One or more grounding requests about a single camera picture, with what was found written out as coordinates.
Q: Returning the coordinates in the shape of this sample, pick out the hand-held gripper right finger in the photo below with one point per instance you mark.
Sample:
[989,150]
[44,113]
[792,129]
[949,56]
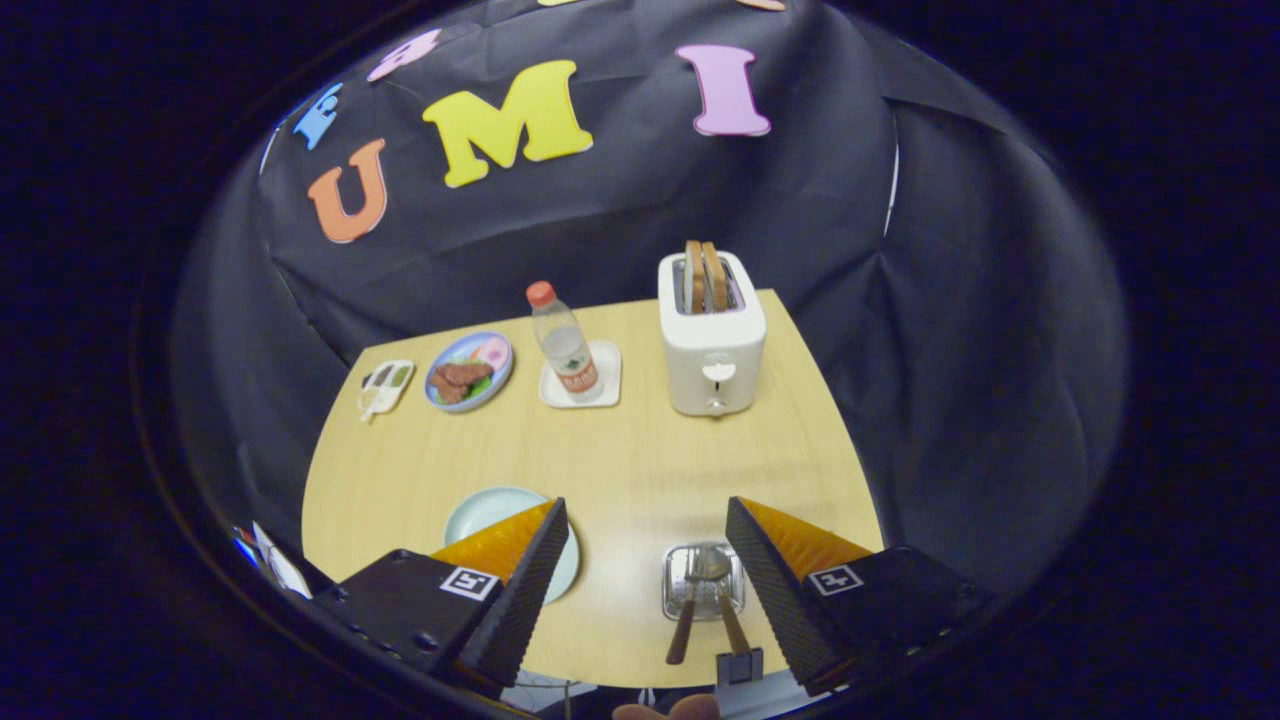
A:
[775,600]

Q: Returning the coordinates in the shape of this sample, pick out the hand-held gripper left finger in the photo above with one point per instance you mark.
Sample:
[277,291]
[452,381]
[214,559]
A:
[520,600]

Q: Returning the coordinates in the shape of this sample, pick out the black table clamp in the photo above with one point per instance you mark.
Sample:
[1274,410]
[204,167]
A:
[738,667]

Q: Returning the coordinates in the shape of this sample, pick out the light green plate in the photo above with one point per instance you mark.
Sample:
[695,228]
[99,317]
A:
[480,515]

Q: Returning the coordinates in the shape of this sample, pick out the clear rectangular tray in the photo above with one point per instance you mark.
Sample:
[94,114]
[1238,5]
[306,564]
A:
[675,600]

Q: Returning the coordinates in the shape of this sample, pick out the white square coaster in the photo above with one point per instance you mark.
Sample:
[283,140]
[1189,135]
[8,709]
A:
[608,385]

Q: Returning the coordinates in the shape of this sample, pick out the blue plate with food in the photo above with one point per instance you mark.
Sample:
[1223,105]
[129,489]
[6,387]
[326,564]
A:
[468,372]

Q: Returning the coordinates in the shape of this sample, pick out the white board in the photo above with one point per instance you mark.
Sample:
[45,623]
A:
[280,565]

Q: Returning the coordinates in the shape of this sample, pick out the white divided sauce dish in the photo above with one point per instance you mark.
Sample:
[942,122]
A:
[385,388]

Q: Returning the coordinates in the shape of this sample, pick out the white toaster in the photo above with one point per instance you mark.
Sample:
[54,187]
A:
[712,350]

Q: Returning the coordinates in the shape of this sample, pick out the clear water bottle red cap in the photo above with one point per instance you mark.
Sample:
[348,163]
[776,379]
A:
[567,345]

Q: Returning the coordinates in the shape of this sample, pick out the brown toast slice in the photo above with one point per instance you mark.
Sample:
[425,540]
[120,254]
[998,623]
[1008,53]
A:
[716,275]
[694,275]

